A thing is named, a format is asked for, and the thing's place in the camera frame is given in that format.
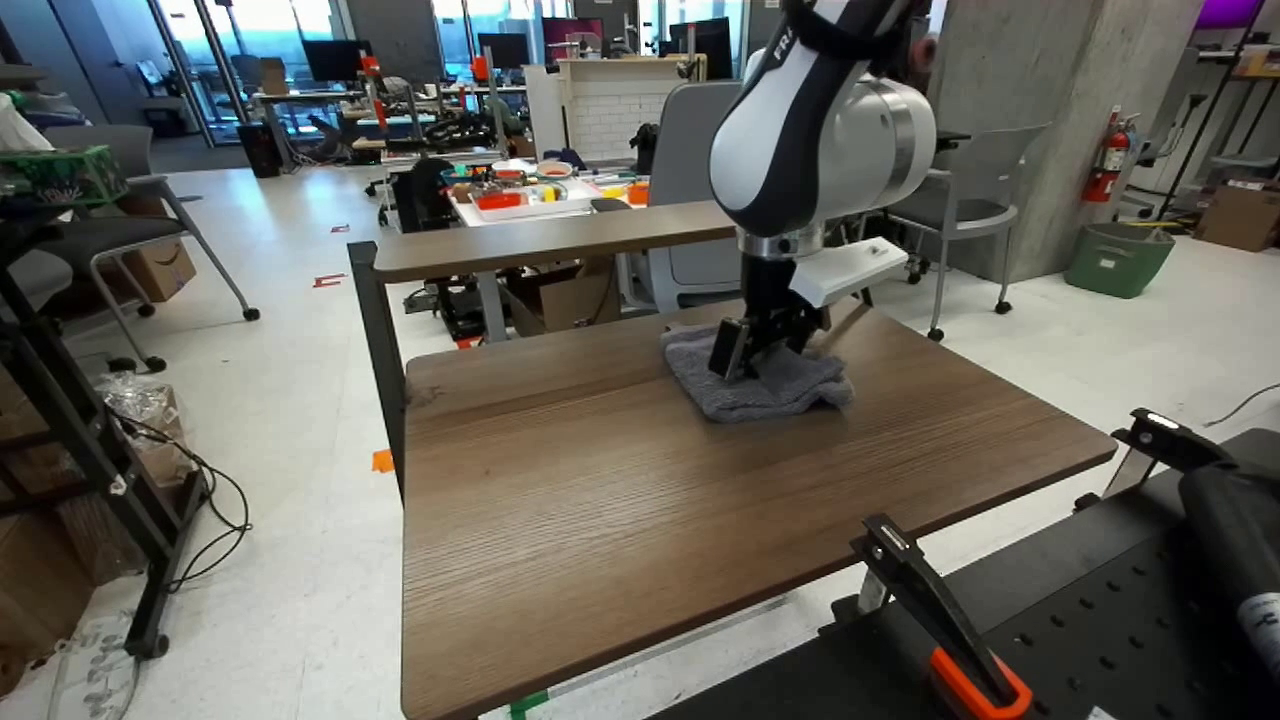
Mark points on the red fire extinguisher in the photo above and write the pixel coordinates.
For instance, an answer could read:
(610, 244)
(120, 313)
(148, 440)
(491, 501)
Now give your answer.
(1111, 160)

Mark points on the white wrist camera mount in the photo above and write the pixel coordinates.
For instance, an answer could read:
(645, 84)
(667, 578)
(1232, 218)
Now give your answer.
(853, 265)

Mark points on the white table with parts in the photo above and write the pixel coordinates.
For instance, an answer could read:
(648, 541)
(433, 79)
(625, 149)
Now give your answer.
(563, 203)

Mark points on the grey cloth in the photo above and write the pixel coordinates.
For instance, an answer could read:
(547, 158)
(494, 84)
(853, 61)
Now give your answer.
(780, 394)

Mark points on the open cardboard box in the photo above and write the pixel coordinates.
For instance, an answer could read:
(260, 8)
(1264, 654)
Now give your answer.
(563, 303)

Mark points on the grey chair black legs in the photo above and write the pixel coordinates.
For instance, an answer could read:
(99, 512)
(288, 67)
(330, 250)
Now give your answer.
(120, 240)

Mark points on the green crate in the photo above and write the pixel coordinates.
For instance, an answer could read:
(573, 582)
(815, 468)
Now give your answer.
(52, 175)

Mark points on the grey chair metal legs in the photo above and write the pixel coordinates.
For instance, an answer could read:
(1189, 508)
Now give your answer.
(983, 183)

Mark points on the long wooden raised shelf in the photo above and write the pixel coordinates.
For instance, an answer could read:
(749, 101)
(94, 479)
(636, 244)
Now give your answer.
(563, 240)

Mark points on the black cylindrical device white label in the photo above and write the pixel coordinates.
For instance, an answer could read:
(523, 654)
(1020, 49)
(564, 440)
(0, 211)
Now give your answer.
(1232, 533)

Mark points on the black metal rack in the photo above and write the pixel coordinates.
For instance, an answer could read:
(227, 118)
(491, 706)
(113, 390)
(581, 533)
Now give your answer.
(83, 426)

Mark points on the black table frame post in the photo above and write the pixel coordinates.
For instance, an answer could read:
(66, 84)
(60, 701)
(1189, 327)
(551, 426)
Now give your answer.
(380, 362)

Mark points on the brown cardboard box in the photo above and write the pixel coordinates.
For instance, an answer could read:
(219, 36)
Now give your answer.
(1243, 218)

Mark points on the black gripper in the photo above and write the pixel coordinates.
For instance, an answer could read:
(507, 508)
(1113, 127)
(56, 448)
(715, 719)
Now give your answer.
(769, 293)

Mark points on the grey office chair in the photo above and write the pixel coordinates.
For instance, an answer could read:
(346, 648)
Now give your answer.
(683, 160)

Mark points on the orange floor tape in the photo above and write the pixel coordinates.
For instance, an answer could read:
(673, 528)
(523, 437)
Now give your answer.
(380, 463)

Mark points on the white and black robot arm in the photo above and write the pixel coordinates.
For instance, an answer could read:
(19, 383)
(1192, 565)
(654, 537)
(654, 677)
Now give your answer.
(815, 135)

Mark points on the black computer monitor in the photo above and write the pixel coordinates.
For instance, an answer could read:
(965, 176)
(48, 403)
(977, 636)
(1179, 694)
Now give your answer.
(507, 49)
(333, 61)
(702, 46)

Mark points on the red flat plastic part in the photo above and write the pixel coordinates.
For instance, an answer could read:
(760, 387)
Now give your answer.
(502, 203)

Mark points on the white board cabinet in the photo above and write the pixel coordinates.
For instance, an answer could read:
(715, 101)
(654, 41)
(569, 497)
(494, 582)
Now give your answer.
(615, 106)

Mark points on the small cardboard box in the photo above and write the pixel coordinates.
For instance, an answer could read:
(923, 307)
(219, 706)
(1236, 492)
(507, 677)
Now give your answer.
(158, 269)

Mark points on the green plastic bin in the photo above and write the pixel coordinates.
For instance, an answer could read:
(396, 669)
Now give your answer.
(1119, 260)

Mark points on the crumpled plastic bag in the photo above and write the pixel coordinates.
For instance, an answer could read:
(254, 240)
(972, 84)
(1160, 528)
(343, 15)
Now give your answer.
(143, 407)

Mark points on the black backpack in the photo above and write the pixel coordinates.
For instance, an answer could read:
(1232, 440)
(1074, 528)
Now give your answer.
(426, 199)

